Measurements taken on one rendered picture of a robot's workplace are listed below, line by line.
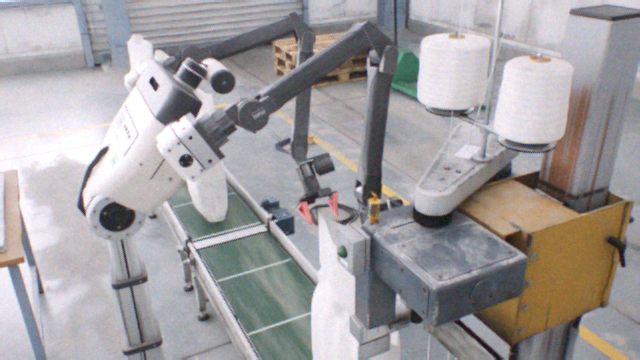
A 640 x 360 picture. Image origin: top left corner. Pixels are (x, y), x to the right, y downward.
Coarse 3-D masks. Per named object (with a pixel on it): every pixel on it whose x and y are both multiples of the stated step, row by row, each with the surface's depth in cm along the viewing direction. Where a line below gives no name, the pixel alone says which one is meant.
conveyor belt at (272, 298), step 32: (224, 256) 289; (256, 256) 288; (288, 256) 288; (224, 288) 265; (256, 288) 264; (288, 288) 264; (256, 320) 244; (288, 320) 244; (256, 352) 239; (288, 352) 226
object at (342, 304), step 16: (320, 224) 192; (336, 224) 186; (320, 240) 195; (336, 240) 188; (320, 256) 199; (336, 256) 174; (320, 272) 196; (336, 272) 176; (320, 288) 192; (336, 288) 179; (352, 288) 170; (320, 304) 189; (336, 304) 180; (352, 304) 173; (320, 320) 191; (336, 320) 180; (320, 336) 194; (336, 336) 179; (352, 336) 174; (320, 352) 197; (336, 352) 181; (352, 352) 174; (400, 352) 174
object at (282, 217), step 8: (264, 200) 341; (272, 200) 333; (264, 208) 339; (272, 208) 333; (280, 208) 332; (272, 216) 326; (280, 216) 322; (288, 216) 322; (280, 224) 320; (288, 224) 323; (288, 232) 324
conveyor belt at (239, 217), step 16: (176, 192) 355; (176, 208) 336; (192, 208) 336; (240, 208) 334; (192, 224) 319; (208, 224) 318; (224, 224) 318; (240, 224) 318; (256, 224) 318; (192, 240) 304
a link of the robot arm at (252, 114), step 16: (352, 32) 143; (368, 32) 142; (336, 48) 142; (352, 48) 143; (368, 48) 150; (304, 64) 142; (320, 64) 142; (336, 64) 143; (288, 80) 141; (304, 80) 142; (256, 96) 145; (272, 96) 140; (288, 96) 142; (240, 112) 137; (256, 112) 138; (272, 112) 139; (256, 128) 139
